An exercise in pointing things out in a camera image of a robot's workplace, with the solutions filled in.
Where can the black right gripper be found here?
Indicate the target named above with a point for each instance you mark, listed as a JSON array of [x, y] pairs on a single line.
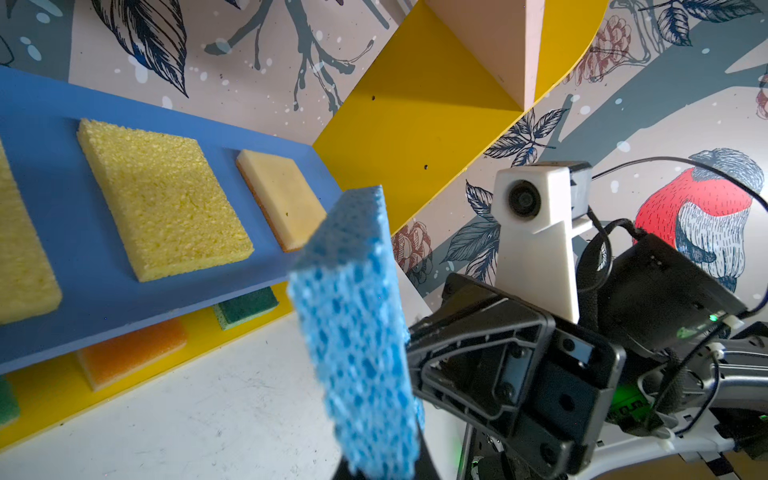
[[540, 385]]

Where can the pale yellow sponge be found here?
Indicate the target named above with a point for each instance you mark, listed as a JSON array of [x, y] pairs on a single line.
[[289, 205]]

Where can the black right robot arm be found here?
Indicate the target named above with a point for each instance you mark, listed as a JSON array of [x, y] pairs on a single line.
[[653, 361]]

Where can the light green foam sponge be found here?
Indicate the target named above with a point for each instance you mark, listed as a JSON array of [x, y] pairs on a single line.
[[9, 407]]

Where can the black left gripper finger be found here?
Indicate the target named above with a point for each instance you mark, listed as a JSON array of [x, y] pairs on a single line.
[[429, 462]]

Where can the yellow wooden shelf unit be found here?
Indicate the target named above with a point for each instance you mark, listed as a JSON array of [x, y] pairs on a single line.
[[102, 299]]

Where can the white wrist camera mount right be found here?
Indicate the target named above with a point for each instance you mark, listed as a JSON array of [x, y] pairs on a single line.
[[540, 208]]

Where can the blue sponge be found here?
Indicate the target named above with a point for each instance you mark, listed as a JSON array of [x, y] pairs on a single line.
[[344, 288]]

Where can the orange foam sponge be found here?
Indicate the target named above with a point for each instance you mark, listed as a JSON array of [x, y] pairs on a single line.
[[112, 360]]

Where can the yellow cellulose sponge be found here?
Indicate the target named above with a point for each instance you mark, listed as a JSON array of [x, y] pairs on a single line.
[[170, 211]]

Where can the dark green scouring sponge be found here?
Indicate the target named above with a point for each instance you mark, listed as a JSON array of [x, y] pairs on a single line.
[[242, 309]]

